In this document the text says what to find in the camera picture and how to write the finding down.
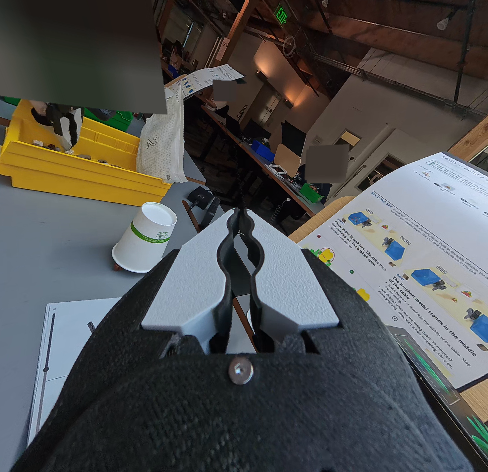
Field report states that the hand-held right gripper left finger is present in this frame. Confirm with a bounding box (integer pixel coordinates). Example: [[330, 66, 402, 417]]
[[140, 208, 241, 354]]

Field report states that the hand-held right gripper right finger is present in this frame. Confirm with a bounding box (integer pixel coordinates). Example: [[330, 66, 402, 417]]
[[242, 209, 341, 353]]

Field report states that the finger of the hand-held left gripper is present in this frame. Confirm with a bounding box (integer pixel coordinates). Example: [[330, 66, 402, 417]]
[[53, 106, 84, 153], [30, 103, 55, 128]]

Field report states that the pile of lego pieces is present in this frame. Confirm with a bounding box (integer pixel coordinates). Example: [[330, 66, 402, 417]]
[[30, 138, 126, 168]]

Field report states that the yellow plastic tray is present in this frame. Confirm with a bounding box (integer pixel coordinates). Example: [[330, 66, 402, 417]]
[[0, 98, 172, 207]]

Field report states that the black lego box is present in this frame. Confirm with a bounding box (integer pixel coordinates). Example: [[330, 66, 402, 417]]
[[385, 323, 488, 472]]

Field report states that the green plastic bin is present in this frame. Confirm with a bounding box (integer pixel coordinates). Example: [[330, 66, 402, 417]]
[[83, 108, 134, 130]]

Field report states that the white paper cup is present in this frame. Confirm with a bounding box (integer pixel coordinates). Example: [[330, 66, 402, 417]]
[[111, 202, 178, 273]]

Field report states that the black flat device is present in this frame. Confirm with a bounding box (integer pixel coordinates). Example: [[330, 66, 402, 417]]
[[200, 197, 222, 229]]

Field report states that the white numbered paper bag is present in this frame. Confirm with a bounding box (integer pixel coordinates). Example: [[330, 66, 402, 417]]
[[135, 85, 187, 184]]

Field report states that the black power adapter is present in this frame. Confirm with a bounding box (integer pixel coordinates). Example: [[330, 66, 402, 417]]
[[187, 186, 215, 210]]

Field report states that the small green bin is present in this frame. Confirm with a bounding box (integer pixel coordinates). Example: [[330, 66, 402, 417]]
[[299, 183, 325, 203]]

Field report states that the printed instruction sheet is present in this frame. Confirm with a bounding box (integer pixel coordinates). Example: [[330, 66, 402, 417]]
[[297, 152, 488, 390]]

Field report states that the long background desk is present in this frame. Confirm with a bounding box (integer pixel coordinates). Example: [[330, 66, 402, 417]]
[[200, 104, 317, 217]]

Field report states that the white instruction booklet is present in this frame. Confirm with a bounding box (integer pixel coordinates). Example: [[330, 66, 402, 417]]
[[27, 297, 123, 446]]

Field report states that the background wooden stand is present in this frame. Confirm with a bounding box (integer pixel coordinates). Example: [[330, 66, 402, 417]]
[[274, 143, 302, 178]]

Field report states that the blue plastic bin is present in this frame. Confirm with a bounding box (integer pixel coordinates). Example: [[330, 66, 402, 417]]
[[251, 139, 276, 163]]

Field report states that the background instruction sheet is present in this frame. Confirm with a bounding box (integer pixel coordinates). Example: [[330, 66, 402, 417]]
[[177, 64, 246, 99]]

